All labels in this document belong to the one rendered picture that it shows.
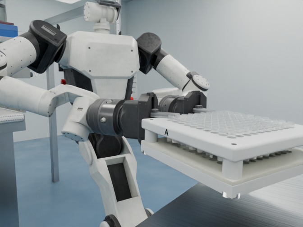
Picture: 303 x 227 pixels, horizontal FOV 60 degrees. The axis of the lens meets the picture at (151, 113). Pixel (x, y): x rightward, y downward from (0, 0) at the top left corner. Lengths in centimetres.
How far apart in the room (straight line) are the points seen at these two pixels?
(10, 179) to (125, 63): 124
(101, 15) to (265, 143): 79
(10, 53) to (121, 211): 59
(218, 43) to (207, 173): 443
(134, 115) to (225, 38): 422
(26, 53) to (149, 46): 48
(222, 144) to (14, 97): 51
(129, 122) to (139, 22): 567
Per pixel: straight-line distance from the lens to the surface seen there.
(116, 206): 94
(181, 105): 69
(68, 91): 69
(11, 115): 174
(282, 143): 45
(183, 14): 535
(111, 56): 97
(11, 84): 71
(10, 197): 199
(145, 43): 111
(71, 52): 96
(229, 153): 37
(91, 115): 62
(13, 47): 87
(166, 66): 109
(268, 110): 437
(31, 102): 69
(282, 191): 62
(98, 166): 96
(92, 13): 103
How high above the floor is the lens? 111
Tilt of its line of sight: 7 degrees down
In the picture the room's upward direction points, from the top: straight up
